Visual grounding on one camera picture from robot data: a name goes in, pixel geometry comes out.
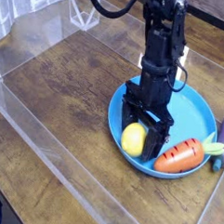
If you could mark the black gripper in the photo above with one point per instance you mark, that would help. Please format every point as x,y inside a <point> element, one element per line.
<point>152,94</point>

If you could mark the yellow toy lemon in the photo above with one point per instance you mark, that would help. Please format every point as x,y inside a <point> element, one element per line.
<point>133,139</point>

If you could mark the blue plastic tray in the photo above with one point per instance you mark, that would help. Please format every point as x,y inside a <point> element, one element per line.
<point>193,118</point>

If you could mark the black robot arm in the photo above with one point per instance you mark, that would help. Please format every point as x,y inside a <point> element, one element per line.
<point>164,32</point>

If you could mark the orange toy carrot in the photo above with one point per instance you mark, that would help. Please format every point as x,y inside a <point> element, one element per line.
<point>187,155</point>

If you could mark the dark wooden bar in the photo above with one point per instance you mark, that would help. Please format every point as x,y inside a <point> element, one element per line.
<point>200,14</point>

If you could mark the clear acrylic barrier wall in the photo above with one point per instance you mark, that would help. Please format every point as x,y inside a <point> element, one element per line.
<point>62,76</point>

